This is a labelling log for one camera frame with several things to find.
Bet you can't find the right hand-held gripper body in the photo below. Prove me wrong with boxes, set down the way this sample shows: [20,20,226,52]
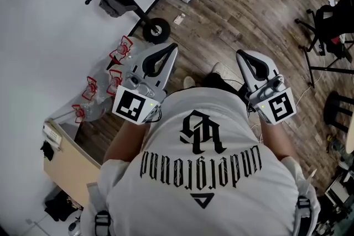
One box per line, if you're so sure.
[250,74,297,125]

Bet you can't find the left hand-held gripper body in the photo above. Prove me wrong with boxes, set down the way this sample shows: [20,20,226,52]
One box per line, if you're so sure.
[111,65,168,125]

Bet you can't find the person's right forearm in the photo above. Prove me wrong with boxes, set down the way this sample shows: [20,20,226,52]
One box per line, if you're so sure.
[258,118,298,160]

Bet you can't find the person's left forearm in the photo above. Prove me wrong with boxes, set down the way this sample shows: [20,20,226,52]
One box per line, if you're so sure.
[103,118,152,162]

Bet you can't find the person's left white shoe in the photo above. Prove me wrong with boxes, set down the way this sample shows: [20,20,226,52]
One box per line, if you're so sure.
[183,76,196,89]

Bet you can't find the person's white shoe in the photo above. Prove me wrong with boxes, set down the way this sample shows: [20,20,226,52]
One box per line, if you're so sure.
[183,76,196,89]
[211,62,224,75]

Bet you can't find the black trousers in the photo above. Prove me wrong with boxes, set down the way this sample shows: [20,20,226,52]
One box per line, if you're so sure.
[203,73,249,95]

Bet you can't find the person's right white shoe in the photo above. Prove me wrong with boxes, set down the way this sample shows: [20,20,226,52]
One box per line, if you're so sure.
[211,62,224,75]

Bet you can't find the small white box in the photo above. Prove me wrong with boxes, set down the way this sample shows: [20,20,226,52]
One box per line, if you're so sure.
[173,13,186,27]

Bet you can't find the black stool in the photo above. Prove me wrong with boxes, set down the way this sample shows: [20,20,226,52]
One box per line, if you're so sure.
[323,91,354,133]

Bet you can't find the black tripod stand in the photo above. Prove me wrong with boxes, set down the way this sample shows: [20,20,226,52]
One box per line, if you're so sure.
[298,45,354,89]
[295,0,354,56]

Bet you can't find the white telephone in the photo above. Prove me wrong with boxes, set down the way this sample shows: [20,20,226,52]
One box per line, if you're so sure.
[41,121,63,150]

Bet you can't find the beige wooden cabinet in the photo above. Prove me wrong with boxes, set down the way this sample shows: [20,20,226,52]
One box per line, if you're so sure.
[43,118,102,208]

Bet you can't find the small black cloth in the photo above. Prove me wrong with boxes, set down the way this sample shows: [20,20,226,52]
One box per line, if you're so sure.
[40,140,55,161]

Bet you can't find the white equipment box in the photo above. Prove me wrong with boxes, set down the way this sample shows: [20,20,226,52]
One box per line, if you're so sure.
[325,174,353,204]

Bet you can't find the white printed T-shirt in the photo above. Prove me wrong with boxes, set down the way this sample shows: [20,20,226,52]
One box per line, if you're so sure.
[80,87,321,236]

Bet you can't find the black bag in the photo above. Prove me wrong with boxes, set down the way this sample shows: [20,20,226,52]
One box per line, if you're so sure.
[44,190,84,222]

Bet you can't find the white round device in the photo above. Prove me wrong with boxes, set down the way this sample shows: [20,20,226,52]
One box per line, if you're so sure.
[68,219,82,236]

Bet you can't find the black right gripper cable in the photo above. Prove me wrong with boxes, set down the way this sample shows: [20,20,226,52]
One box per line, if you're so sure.
[240,85,257,119]

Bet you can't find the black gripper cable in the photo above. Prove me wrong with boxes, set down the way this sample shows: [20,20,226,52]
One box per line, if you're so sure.
[240,85,257,119]
[145,106,163,123]

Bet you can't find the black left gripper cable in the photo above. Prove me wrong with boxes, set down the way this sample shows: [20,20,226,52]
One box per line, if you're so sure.
[145,106,163,123]

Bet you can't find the grey shoulder strap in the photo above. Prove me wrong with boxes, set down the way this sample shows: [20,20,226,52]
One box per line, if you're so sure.
[87,182,113,236]
[295,193,313,236]

